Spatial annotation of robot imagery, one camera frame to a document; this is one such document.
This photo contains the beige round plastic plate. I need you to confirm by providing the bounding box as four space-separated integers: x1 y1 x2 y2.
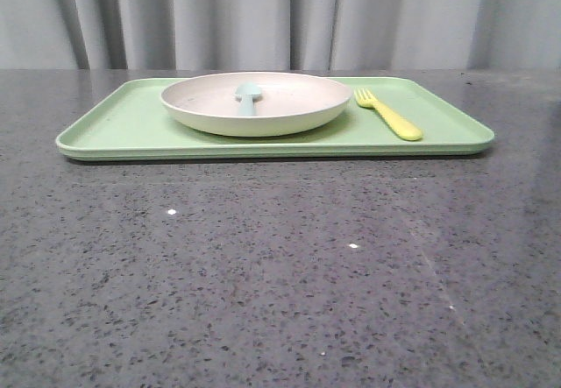
160 72 352 138

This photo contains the grey pleated curtain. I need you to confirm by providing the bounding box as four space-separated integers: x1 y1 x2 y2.
1 0 560 70

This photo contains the light green plastic tray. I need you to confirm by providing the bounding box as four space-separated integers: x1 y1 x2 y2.
56 77 494 161

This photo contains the light blue plastic spoon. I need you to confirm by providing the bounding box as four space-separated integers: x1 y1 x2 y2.
235 82 262 116

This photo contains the yellow plastic fork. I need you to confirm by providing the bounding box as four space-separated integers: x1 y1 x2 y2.
354 88 423 141

